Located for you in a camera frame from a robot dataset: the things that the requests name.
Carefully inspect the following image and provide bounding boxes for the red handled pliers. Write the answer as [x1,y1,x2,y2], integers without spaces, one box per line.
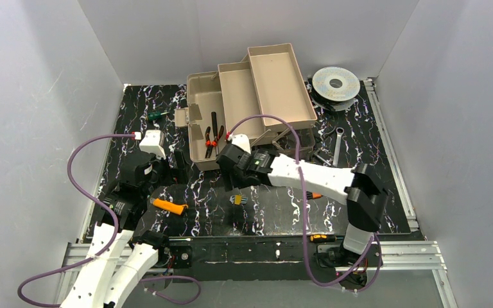
[205,125,225,158]

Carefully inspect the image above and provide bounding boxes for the black handled silver tool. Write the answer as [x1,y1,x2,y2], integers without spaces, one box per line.
[211,111,218,148]

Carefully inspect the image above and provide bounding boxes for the translucent brown tool box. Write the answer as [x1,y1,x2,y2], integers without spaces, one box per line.
[175,43,318,171]

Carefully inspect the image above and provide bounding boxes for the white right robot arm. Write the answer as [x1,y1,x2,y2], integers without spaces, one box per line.
[216,144,391,255]

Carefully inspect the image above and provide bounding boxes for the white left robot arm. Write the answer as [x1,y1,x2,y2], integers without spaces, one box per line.
[61,150,188,307]

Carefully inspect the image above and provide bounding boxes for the yellow small hex key set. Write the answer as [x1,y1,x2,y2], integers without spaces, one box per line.
[229,194,248,205]

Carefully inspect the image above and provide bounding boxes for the black orange hex key set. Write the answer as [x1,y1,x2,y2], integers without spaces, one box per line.
[306,192,322,200]

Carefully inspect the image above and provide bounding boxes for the silver combination wrench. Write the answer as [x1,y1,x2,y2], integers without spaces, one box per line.
[332,127,344,167]

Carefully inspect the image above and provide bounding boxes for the orange black screwdriver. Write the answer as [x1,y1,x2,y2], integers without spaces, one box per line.
[309,234,337,243]

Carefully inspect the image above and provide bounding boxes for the black marbled mat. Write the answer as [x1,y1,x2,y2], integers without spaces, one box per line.
[85,81,413,240]

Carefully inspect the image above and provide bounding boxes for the grey filament spool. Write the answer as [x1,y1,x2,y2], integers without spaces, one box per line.
[308,67,361,112]

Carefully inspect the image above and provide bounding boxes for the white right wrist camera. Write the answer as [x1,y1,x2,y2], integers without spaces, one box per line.
[229,134,251,154]

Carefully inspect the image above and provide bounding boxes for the orange handled hammer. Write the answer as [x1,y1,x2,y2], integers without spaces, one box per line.
[150,198,188,216]

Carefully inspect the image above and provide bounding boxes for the green handled screwdriver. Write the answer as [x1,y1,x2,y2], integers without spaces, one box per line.
[147,112,169,121]

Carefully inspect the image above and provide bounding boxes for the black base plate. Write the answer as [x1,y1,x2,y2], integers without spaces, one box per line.
[169,235,379,282]

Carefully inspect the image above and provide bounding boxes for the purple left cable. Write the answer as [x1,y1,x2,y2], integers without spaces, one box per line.
[17,132,203,308]

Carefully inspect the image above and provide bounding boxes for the purple cable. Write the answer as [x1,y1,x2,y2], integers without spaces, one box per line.
[17,132,203,308]
[227,114,383,294]

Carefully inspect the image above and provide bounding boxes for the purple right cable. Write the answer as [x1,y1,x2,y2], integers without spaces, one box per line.
[227,114,383,294]

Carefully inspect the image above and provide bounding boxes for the aluminium frame rail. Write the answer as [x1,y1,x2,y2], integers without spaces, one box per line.
[53,240,458,308]

